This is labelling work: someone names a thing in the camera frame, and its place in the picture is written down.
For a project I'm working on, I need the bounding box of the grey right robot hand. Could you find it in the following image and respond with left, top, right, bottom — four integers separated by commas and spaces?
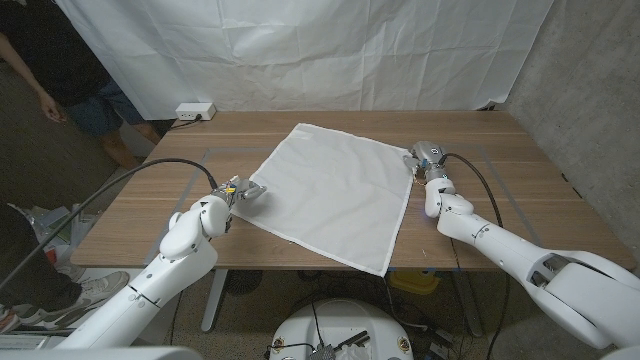
402, 140, 449, 183

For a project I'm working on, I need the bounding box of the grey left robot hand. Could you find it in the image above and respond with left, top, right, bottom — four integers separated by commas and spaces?
212, 175, 268, 208

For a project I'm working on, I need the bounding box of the white cloth napkin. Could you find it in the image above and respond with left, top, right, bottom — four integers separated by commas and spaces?
231, 122, 416, 278

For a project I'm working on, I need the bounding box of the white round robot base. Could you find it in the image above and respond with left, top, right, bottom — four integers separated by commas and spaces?
269, 298, 415, 360

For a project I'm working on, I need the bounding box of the white power strip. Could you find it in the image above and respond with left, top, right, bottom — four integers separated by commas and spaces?
175, 102, 218, 122

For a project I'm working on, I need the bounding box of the white table leg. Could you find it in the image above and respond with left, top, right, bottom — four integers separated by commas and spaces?
201, 268, 229, 333

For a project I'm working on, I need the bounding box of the yellow floor object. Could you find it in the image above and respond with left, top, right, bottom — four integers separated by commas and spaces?
389, 269, 441, 295

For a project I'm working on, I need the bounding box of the white wrinkled backdrop sheet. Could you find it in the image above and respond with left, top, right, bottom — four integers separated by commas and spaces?
52, 0, 555, 121

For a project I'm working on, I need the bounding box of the grey table leg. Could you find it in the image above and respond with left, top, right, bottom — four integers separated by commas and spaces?
452, 272, 484, 337

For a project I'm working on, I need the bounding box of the clear plastic bag clutter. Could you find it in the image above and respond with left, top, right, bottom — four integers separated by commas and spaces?
9, 202, 99, 266

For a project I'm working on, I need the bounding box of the white robot torso edge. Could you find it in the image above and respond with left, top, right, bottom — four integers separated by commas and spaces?
0, 346, 204, 360

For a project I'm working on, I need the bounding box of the seated person in black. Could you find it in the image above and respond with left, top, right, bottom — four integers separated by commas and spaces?
0, 202, 131, 334

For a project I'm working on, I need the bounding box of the standing person in black shirt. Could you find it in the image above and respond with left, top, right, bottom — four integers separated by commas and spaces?
0, 0, 164, 171

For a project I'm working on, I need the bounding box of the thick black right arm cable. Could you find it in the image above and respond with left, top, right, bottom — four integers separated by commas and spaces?
438, 151, 504, 229

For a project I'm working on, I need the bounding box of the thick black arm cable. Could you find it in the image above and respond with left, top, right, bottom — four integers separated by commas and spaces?
438, 151, 504, 229
0, 157, 220, 292

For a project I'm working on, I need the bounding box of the black power strip cord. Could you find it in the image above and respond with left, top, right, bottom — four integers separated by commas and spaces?
168, 114, 202, 130

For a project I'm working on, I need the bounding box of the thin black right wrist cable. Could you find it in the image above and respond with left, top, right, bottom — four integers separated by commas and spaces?
448, 236, 460, 282

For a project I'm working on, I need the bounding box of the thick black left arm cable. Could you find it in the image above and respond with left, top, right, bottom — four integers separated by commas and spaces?
0, 157, 220, 292

